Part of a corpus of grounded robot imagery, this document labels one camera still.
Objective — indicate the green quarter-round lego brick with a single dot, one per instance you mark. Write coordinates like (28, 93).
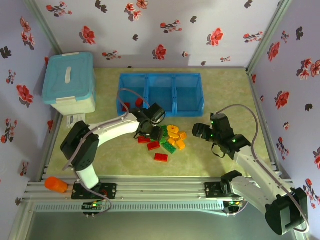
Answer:
(165, 140)

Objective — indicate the green rectangular lego brick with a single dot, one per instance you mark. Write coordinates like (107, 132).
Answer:
(169, 147)

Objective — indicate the yellow square lego brick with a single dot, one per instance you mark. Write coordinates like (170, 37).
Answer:
(182, 135)

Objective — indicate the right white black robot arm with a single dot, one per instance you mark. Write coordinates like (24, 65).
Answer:
(257, 172)

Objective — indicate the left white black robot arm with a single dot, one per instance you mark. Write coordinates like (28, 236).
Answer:
(112, 127)

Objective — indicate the red lego brick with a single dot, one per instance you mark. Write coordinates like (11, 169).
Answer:
(161, 157)
(139, 102)
(143, 140)
(125, 107)
(153, 145)

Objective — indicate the green curved lego piece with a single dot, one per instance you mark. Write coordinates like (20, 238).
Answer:
(165, 130)

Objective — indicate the blue three-compartment plastic bin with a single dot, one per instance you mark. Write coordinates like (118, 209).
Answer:
(187, 105)

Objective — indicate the white paper label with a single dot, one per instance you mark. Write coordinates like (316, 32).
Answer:
(75, 120)

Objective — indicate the white storage box blue lid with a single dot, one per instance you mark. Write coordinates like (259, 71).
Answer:
(70, 80)

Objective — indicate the green circuit board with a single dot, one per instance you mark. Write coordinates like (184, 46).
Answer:
(93, 205)

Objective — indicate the orange plastic cylinder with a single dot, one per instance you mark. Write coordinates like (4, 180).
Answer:
(56, 185)

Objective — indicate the aluminium frame side rail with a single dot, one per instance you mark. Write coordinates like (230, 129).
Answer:
(262, 120)
(50, 147)

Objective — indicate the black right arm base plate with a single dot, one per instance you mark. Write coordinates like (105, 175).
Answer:
(212, 189)

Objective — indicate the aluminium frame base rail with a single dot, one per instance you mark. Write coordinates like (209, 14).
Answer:
(160, 187)

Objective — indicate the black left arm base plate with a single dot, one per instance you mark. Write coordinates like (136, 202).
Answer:
(110, 191)

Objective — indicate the aluminium frame corner post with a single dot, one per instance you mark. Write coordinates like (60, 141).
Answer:
(42, 25)
(270, 35)

